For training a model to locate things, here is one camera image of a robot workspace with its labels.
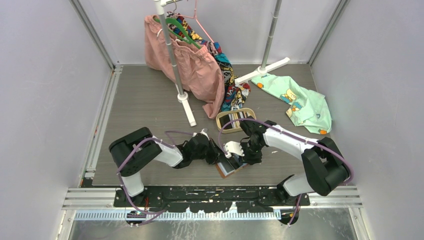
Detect green clothes hanger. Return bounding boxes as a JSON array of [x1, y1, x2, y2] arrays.
[[165, 17, 202, 49]]

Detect brown leather card holder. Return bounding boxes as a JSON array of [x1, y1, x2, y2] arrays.
[[215, 155, 248, 179]]

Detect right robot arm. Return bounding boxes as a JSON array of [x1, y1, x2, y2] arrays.
[[240, 117, 354, 206]]

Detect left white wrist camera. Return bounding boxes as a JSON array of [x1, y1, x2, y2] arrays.
[[197, 128, 210, 140]]

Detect white clothes rack right post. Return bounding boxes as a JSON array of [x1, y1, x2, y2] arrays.
[[234, 0, 290, 85]]

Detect mint cartoon print cloth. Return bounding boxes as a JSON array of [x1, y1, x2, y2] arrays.
[[251, 74, 332, 135]]

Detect pink wire hanger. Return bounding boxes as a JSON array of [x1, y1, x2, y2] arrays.
[[179, 0, 215, 43]]

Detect beige oval card tray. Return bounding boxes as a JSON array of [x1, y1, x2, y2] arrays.
[[215, 108, 256, 134]]

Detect striped credit cards stack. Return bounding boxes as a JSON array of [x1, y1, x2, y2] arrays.
[[217, 111, 256, 131]]

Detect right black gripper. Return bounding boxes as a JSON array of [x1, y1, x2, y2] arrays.
[[235, 139, 264, 165]]

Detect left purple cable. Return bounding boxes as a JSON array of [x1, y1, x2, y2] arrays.
[[115, 130, 200, 226]]

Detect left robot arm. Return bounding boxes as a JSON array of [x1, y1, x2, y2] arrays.
[[108, 127, 226, 207]]

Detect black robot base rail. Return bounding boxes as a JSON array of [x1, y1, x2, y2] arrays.
[[132, 185, 310, 213]]

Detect purple cable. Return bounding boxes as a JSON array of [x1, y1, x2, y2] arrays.
[[217, 118, 355, 227], [115, 130, 200, 226]]

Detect white clothes rack post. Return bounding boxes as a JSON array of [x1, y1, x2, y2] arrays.
[[154, 0, 197, 127], [234, 0, 290, 85]]

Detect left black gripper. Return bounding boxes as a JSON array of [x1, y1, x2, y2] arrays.
[[191, 137, 230, 165]]

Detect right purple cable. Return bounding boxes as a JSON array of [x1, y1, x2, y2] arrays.
[[217, 118, 355, 227]]

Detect white clothes rack left post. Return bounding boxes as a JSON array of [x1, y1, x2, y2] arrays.
[[154, 0, 197, 127]]

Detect colourful comic print garment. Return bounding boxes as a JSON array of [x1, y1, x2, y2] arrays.
[[166, 11, 251, 112]]

